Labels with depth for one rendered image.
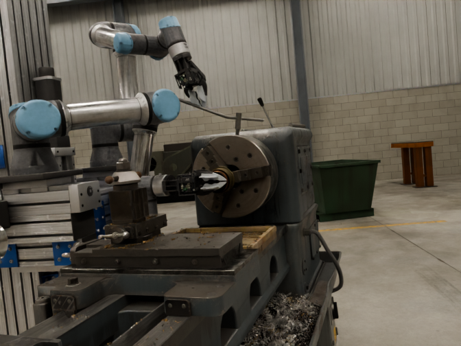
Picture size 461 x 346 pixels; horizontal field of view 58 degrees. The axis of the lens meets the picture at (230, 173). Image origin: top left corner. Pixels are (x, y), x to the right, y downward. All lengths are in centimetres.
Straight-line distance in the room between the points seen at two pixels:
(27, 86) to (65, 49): 1141
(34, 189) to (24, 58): 58
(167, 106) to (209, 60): 1057
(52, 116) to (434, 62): 1200
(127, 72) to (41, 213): 83
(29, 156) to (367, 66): 1129
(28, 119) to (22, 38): 56
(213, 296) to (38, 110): 81
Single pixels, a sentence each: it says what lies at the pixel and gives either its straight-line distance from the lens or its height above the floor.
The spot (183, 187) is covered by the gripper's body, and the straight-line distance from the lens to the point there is 141.
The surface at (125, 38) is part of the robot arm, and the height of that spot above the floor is 162.
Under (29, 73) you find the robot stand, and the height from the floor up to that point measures 155.
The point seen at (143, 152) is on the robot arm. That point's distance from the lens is 162.
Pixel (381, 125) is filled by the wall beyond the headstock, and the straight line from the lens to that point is 1215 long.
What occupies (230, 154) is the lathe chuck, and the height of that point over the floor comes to 116.
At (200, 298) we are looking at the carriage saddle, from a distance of 84.
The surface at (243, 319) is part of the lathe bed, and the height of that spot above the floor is 72.
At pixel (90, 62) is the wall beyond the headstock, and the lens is 1284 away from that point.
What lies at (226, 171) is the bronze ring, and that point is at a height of 111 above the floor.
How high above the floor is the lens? 118
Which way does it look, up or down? 3 degrees down
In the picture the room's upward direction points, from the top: 5 degrees counter-clockwise
